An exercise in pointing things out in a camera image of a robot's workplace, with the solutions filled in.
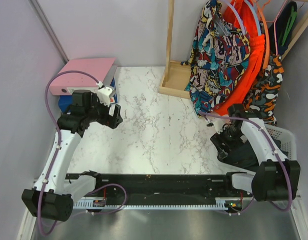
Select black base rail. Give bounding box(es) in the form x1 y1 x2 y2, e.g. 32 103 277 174
65 172 254 207

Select white cable duct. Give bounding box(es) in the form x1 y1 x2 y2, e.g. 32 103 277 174
73 197 241 211

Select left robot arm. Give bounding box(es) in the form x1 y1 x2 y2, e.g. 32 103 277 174
22 90 123 222

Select white plastic basket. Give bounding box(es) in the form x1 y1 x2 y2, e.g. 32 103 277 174
265 124 297 161

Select blue binder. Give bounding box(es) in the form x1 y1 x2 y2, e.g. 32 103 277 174
58 77 118 112

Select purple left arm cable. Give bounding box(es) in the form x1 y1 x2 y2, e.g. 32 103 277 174
37 70 102 236

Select green hanger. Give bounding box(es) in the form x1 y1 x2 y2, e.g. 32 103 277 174
279 6 297 46

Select pink hanger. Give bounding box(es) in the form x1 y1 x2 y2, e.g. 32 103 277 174
258 0 290 55

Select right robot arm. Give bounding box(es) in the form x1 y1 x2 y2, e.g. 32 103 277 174
210 104 300 202

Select orange shorts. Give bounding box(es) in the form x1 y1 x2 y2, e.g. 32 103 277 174
215 0 265 116

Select navy ribbed shorts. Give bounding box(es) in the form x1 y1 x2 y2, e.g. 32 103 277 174
268 1 297 56

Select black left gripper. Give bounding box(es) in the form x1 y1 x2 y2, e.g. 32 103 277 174
85 93 122 130

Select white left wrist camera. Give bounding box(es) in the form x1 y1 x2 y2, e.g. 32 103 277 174
96 82 116 107

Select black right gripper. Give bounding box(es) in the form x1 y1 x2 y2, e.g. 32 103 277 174
210 125 244 160

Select light blue hanger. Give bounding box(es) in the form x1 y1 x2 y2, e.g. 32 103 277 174
244 0 262 36

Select lilac hanger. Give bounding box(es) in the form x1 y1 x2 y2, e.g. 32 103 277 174
220 0 246 35

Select orange hanger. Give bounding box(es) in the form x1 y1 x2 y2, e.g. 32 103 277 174
254 1 270 70

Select pink binder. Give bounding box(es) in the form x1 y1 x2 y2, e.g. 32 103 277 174
49 57 117 96

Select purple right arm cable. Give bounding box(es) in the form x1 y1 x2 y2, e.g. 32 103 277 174
199 111 294 213

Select wooden clothes rack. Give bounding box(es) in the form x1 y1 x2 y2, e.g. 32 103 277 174
158 0 308 99

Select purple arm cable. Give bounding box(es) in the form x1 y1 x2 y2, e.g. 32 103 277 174
199 111 294 213
37 70 102 236

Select comic print shorts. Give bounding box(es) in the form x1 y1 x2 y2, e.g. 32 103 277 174
185 0 250 114

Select camouflage print shorts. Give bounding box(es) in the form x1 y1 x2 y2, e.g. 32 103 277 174
243 54 284 126

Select dark navy shorts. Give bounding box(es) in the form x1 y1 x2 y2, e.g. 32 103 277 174
217 139 289 173

